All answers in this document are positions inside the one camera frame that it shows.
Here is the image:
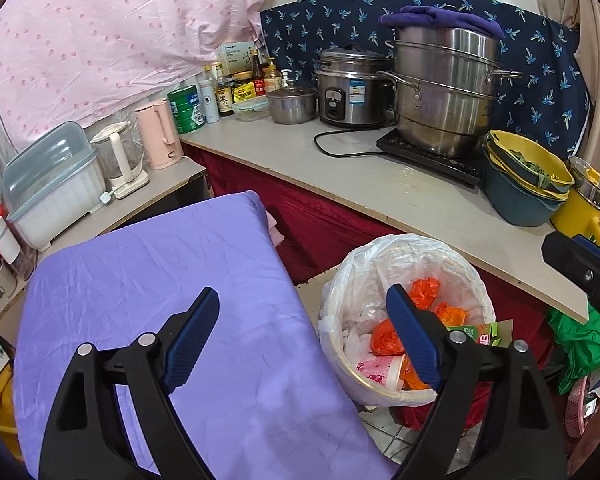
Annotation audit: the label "white tissue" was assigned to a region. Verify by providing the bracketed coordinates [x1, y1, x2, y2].
[343, 327, 375, 365]

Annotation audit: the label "green toothpaste box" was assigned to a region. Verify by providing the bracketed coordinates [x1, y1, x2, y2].
[448, 320, 514, 348]

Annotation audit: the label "orange foam net sleeve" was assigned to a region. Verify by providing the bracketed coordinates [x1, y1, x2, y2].
[400, 356, 430, 390]

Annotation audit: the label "pink paper cup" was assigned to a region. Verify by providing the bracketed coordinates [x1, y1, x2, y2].
[355, 354, 405, 391]

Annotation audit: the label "red-orange plastic bag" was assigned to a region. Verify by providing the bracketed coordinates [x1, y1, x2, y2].
[370, 318, 405, 356]

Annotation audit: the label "orange printed plastic bag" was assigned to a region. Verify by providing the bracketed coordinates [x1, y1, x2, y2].
[408, 278, 468, 327]

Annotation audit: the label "white lined trash bin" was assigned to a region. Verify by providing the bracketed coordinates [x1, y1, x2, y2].
[317, 234, 495, 408]

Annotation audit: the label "green plastic bag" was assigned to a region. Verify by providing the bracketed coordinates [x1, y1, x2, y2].
[547, 304, 600, 396]

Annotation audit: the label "stacked blue yellow basins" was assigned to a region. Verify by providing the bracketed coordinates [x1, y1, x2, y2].
[482, 130, 574, 228]

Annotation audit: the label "black induction cooker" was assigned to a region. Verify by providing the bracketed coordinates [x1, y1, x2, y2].
[376, 128, 483, 188]

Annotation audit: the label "navy floral backsplash cloth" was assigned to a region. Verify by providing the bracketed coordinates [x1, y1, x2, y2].
[260, 0, 591, 159]

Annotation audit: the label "purple tablecloth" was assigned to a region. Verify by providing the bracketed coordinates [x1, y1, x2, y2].
[14, 192, 396, 479]

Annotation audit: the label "white cup jar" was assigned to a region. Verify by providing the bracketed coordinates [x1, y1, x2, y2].
[0, 217, 21, 264]

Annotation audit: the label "large steel steamer pot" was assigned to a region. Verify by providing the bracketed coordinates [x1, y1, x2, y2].
[378, 26, 522, 158]

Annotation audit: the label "dish rack with grey lid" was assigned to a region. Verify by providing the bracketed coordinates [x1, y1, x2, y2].
[3, 122, 106, 252]

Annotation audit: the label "white glass kettle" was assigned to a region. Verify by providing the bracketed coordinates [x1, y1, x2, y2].
[91, 122, 149, 200]

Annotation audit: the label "steel rice cooker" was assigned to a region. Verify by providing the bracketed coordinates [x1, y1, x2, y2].
[314, 46, 392, 128]

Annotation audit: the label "pink electric kettle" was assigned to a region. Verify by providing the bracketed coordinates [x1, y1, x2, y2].
[135, 99, 183, 170]

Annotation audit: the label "purple cloth on pot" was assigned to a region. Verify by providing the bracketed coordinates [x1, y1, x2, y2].
[378, 6, 505, 39]

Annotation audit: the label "green tin can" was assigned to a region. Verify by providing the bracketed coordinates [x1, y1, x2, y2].
[166, 84, 206, 134]

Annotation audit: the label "small steel pot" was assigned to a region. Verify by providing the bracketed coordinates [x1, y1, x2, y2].
[266, 87, 317, 125]

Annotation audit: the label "white bottle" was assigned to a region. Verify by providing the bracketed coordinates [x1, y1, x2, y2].
[198, 78, 220, 124]

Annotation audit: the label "dark soy sauce bottle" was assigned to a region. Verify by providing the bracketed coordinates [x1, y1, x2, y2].
[214, 63, 234, 117]

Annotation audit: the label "pink floral curtain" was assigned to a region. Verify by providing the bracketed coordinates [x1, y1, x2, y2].
[0, 0, 264, 149]

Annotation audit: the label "yellow handled pot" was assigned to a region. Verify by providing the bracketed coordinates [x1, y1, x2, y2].
[550, 156, 600, 248]

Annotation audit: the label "black power cable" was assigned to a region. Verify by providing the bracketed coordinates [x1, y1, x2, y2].
[312, 128, 397, 160]

